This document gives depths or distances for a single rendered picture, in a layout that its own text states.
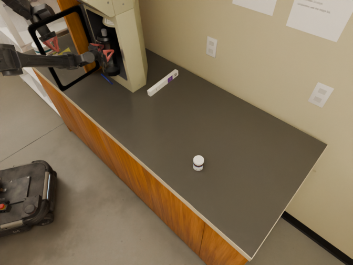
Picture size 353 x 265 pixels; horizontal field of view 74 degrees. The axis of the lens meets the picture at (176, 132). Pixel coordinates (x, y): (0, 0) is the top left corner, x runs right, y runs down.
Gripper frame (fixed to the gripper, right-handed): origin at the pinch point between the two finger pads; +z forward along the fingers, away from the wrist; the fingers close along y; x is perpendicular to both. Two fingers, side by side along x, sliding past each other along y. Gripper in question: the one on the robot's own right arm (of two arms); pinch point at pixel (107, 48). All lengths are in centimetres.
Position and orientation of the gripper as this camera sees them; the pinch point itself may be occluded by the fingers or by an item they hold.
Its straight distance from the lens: 148.6
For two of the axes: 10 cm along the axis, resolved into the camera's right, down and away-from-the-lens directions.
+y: -7.7, -4.8, 4.2
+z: 6.4, -5.6, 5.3
